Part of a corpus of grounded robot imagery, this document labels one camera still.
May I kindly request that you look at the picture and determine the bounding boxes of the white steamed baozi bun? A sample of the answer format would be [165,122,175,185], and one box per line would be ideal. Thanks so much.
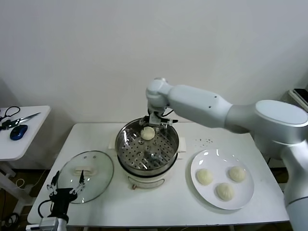
[215,182,235,202]
[196,168,214,186]
[227,166,247,183]
[140,127,156,141]

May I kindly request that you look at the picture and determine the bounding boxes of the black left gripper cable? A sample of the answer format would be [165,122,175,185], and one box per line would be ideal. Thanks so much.
[38,199,55,218]

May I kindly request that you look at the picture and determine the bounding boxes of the steel steamer pot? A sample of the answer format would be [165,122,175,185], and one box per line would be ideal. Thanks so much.
[108,134,187,191]

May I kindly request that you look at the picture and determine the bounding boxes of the perforated steel steamer basket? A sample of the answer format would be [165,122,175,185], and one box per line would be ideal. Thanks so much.
[115,117,180,172]

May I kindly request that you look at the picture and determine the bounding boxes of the black handled scissors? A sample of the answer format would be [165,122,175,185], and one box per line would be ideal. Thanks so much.
[0,106,41,125]

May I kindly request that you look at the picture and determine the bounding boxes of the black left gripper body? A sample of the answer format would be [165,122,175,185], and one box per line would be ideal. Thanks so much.
[49,188,77,218]

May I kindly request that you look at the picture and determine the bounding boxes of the white floor cable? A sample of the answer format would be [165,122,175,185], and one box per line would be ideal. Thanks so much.
[14,169,48,191]

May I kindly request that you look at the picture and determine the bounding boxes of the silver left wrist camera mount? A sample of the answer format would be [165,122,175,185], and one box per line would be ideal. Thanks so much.
[26,217,61,231]

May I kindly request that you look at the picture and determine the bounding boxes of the white side table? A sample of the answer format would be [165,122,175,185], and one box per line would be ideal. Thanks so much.
[0,105,51,207]

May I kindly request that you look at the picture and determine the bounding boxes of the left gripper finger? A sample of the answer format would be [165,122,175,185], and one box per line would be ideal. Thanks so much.
[70,169,86,196]
[47,170,60,197]

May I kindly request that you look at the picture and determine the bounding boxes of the white round plate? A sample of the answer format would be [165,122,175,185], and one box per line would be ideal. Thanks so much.
[190,149,255,210]

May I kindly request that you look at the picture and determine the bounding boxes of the blue computer mouse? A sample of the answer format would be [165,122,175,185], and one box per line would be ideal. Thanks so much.
[9,124,28,141]

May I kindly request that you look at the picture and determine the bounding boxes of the white shelf frame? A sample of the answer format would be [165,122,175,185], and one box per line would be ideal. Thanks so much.
[287,88,308,112]

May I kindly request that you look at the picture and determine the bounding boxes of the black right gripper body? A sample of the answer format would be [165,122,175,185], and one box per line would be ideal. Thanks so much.
[147,108,168,126]

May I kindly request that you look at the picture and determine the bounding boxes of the round glass pot lid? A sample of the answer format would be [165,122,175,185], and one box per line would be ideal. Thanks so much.
[57,151,114,205]

